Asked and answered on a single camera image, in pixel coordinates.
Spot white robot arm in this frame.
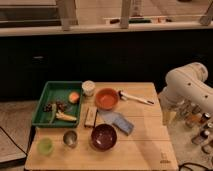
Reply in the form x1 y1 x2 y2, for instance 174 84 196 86
158 62 213 125

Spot orange bowl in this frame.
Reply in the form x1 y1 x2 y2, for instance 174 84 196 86
95 88 119 110

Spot purple bowl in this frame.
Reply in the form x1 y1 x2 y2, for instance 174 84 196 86
91 124 117 151

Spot spice bottle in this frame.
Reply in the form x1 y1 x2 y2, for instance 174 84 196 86
192 130 210 145

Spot blue cloth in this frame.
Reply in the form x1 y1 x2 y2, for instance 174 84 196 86
98 110 134 135

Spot wooden block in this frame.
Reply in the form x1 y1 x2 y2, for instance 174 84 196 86
84 107 97 127

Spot white cup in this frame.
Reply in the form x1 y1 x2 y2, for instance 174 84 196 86
82 80 95 97

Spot peach fruit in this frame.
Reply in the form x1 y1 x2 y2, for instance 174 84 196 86
68 92 80 104

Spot metal cup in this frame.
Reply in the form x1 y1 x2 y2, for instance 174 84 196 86
63 130 78 148

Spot dark grapes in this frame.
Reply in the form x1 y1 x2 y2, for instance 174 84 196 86
43 101 67 112

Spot banana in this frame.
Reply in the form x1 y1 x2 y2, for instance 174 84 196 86
56 113 77 121

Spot green pepper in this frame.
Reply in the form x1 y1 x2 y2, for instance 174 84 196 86
49 103 57 123

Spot green plastic tray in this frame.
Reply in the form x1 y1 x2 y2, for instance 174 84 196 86
32 81 83 128

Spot green cup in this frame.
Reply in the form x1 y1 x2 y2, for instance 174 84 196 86
37 138 53 155

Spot black cable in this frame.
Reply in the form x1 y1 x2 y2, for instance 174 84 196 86
0 125 28 156

